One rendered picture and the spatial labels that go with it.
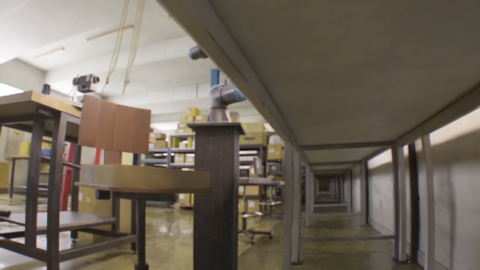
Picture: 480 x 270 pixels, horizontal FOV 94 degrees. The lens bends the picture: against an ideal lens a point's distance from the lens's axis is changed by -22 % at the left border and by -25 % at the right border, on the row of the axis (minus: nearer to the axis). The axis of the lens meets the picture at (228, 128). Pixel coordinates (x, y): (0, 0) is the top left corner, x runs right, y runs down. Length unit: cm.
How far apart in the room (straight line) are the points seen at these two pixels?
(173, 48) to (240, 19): 688
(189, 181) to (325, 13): 60
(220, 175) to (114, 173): 60
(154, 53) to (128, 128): 648
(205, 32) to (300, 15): 18
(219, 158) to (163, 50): 642
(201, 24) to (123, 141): 85
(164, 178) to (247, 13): 50
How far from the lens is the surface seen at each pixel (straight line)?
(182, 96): 1077
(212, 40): 49
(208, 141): 128
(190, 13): 42
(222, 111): 135
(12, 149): 995
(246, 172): 617
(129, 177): 75
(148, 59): 770
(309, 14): 54
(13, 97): 163
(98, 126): 118
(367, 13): 56
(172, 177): 82
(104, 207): 263
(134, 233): 230
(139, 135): 125
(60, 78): 1019
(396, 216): 227
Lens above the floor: 57
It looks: 12 degrees up
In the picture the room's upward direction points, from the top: 1 degrees clockwise
